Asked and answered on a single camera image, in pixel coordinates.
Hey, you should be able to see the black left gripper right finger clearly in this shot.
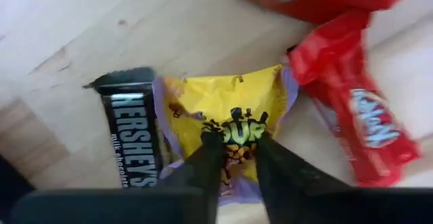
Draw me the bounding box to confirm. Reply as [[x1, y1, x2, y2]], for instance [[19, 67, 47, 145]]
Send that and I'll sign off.
[[255, 131, 433, 224]]

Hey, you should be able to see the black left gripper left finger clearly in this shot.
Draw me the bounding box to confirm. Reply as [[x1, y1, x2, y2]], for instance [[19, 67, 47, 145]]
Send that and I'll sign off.
[[9, 131, 226, 224]]

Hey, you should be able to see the yellow Sour Patch Kids bag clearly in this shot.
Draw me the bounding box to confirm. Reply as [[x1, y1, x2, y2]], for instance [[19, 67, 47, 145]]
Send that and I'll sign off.
[[152, 64, 300, 206]]

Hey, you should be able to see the Hershey's milk chocolate bar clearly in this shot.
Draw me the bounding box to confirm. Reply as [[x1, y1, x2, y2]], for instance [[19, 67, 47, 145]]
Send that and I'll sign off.
[[83, 66, 163, 189]]

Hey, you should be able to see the red KitKat bar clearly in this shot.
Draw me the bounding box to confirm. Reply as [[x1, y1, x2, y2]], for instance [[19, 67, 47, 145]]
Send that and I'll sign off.
[[287, 9, 422, 187], [216, 0, 415, 25]]

